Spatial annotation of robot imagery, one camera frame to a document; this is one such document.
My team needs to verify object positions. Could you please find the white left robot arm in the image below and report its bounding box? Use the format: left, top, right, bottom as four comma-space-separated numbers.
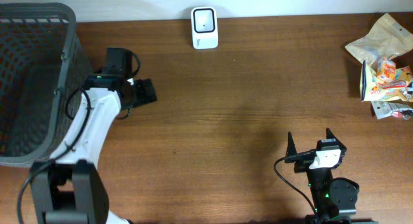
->
22, 48, 157, 224

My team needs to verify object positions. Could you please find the grey plastic mesh basket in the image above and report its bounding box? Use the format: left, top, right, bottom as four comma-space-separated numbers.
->
1, 3, 93, 167

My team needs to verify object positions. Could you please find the small orange juice carton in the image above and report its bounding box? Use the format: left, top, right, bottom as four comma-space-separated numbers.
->
376, 57, 396, 83

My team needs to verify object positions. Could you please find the beige kraft paper pouch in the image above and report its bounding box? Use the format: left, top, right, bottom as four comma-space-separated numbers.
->
345, 13, 412, 66

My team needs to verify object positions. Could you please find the yellow snack chip bag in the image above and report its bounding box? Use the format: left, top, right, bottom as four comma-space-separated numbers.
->
360, 61, 412, 102

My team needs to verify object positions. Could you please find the black red snack packet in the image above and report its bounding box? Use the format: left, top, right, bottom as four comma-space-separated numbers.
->
371, 101, 412, 120

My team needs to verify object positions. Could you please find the white barcode scanner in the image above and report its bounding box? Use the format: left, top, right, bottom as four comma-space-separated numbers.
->
190, 6, 219, 50

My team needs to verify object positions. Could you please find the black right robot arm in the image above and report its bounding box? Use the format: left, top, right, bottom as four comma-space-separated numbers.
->
284, 129, 359, 223

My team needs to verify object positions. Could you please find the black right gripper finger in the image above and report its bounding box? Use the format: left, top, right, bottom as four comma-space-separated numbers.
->
326, 128, 336, 139
286, 132, 297, 156

